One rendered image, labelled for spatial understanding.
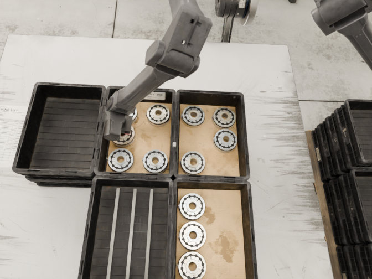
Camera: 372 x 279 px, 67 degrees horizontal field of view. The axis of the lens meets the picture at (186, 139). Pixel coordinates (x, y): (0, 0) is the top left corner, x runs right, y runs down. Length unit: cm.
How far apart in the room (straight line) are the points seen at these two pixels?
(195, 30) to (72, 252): 102
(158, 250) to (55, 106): 77
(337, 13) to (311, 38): 236
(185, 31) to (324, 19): 30
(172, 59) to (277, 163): 95
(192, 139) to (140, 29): 170
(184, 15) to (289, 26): 250
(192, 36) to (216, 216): 75
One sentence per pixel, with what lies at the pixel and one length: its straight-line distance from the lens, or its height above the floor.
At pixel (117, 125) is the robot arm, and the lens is 99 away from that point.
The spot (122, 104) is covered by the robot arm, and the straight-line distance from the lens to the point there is 91.
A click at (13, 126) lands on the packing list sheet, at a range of 159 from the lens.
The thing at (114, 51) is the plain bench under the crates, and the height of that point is 70.
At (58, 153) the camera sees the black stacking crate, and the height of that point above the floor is 83.
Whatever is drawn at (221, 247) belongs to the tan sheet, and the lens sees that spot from 117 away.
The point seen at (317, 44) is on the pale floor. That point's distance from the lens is 304.
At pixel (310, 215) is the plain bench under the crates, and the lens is 145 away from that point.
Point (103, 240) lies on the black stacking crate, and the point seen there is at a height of 83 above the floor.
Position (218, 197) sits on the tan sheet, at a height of 83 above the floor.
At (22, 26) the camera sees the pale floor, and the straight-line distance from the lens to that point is 303.
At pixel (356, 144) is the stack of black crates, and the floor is 59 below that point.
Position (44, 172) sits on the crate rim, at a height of 93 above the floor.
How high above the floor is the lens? 197
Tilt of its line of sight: 66 degrees down
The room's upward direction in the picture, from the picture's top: 10 degrees clockwise
